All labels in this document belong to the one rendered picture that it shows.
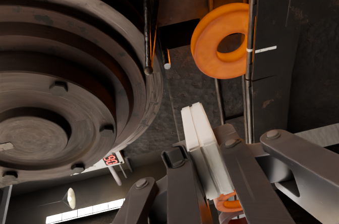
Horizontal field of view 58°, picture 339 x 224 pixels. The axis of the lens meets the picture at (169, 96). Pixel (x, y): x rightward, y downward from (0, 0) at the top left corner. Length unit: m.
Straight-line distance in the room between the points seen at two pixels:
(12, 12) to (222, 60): 0.37
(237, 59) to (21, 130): 0.41
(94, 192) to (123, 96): 11.86
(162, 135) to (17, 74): 0.60
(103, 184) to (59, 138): 11.88
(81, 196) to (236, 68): 12.00
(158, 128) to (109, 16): 0.52
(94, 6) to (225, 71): 0.29
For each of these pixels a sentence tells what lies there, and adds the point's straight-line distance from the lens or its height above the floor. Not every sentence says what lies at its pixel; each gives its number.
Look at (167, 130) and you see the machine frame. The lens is 0.95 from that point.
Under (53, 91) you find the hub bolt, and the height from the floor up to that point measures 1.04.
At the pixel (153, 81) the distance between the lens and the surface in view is 0.58.
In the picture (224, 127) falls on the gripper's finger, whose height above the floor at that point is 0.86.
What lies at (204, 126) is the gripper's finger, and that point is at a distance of 0.17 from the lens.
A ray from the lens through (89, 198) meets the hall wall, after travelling 12.36.
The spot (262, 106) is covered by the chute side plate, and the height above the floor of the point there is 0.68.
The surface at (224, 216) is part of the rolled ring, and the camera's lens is 1.31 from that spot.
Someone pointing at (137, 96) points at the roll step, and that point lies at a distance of 0.58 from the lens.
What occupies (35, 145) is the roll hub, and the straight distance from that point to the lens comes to 0.56.
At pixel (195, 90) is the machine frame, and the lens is 0.77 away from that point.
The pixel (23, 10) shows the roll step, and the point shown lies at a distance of 0.48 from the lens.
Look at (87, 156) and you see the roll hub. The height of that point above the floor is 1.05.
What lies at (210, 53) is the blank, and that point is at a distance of 0.59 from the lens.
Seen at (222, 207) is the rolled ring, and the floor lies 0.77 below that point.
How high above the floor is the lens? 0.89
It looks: 1 degrees down
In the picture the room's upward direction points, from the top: 103 degrees counter-clockwise
